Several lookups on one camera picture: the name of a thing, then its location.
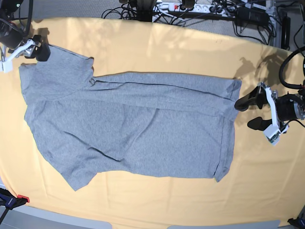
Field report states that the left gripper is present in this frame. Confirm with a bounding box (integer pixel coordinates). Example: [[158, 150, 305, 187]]
[[234, 83, 304, 131]]

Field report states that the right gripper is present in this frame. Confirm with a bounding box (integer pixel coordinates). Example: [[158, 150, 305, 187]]
[[0, 35, 51, 63]]

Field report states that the grey t-shirt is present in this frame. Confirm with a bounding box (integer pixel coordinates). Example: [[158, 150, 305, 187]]
[[19, 46, 242, 190]]

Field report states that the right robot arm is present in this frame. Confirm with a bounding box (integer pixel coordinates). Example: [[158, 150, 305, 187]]
[[0, 0, 51, 64]]

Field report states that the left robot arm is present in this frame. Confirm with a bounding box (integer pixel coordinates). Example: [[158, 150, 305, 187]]
[[231, 38, 304, 136]]

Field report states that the black upright box right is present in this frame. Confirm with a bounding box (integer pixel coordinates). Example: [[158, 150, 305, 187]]
[[281, 16, 291, 50]]

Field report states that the black power adapter brick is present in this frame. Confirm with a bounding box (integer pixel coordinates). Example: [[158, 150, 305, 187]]
[[236, 7, 270, 26]]

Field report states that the white power strip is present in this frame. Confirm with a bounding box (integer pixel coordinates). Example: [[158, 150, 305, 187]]
[[154, 1, 237, 18]]

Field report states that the blue clamp at right corner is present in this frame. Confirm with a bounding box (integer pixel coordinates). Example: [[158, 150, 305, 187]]
[[287, 212, 305, 229]]

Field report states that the blue clamp with red tip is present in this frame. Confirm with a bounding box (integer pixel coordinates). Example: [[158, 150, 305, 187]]
[[0, 188, 30, 210]]

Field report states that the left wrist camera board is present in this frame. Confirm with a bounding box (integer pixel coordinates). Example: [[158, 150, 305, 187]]
[[263, 125, 289, 146]]

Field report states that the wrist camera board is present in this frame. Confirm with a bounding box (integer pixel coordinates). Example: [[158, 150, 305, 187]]
[[263, 125, 289, 146], [0, 61, 13, 73]]

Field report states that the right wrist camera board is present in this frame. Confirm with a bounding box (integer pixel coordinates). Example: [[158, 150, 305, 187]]
[[0, 61, 13, 73]]

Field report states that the black central post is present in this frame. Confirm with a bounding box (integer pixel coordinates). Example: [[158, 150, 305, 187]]
[[136, 0, 156, 22]]

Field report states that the tangle of black cables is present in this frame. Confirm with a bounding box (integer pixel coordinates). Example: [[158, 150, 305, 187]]
[[101, 0, 279, 46]]

